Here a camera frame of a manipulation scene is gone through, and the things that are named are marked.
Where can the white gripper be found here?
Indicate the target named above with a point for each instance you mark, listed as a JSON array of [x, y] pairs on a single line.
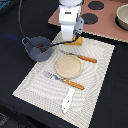
[[71, 22]]

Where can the orange toy bread loaf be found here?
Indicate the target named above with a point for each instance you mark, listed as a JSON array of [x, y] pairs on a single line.
[[77, 42]]

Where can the brown toy sausage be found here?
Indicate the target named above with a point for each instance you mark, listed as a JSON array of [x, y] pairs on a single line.
[[41, 47]]

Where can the grey pot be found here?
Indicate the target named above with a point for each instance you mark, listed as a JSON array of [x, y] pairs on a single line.
[[32, 49]]

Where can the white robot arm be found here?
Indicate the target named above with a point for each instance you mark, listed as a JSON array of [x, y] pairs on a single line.
[[70, 3]]

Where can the black stove burner disc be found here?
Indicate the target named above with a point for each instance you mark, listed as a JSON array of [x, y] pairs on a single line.
[[96, 5], [89, 18]]

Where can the pink tray mat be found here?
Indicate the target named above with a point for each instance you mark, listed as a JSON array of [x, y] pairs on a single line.
[[105, 26]]

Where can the round wooden plate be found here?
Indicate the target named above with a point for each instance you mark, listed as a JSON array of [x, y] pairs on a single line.
[[69, 66]]

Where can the cream bowl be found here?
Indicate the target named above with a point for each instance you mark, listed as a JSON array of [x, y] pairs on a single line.
[[122, 14]]

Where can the white woven placemat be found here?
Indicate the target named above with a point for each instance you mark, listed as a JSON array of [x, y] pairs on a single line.
[[48, 94]]

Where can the wooden handled knife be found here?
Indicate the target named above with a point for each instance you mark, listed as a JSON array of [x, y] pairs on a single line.
[[79, 56]]

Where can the wooden handled fork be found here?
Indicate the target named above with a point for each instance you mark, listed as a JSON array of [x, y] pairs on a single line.
[[55, 77]]

